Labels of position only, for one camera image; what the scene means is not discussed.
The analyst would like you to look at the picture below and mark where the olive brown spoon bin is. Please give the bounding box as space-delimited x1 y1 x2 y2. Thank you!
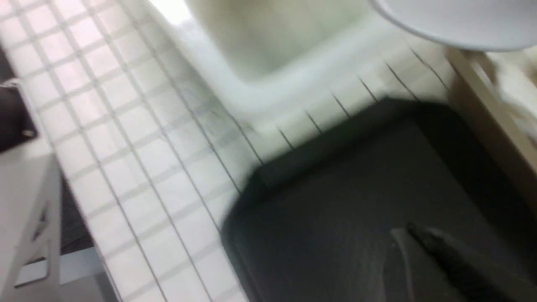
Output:
445 47 537 211

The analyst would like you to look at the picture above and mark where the grey metal frame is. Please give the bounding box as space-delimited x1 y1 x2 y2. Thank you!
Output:
0 46 97 302

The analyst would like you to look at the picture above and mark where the small white square dish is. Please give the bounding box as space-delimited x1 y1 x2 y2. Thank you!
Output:
370 0 537 52

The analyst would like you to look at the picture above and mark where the large translucent white plastic tub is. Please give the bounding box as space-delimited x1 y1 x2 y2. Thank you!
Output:
126 0 450 133

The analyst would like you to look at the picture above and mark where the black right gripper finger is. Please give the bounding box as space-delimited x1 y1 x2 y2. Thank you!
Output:
388 223 537 302

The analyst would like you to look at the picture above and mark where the black plastic serving tray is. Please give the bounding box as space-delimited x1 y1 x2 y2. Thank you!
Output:
221 98 536 302

